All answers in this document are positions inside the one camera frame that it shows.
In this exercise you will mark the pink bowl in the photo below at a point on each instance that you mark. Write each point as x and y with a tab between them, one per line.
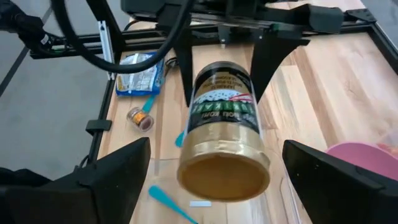
367	158

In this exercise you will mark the small amber jar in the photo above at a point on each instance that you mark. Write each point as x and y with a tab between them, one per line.
140	119

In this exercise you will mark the blue white seaweed packet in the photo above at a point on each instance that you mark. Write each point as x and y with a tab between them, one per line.
141	77

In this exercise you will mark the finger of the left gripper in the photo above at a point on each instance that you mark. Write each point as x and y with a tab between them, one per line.
267	59
185	62

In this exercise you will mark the gold-lidded furikake jar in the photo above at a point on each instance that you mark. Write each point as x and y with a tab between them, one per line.
224	149

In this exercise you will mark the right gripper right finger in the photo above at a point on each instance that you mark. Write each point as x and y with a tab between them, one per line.
326	193

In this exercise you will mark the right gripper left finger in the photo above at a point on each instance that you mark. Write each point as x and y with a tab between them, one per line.
121	180

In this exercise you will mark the black aluminium extrusion frame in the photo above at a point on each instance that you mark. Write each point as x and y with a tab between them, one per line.
99	126

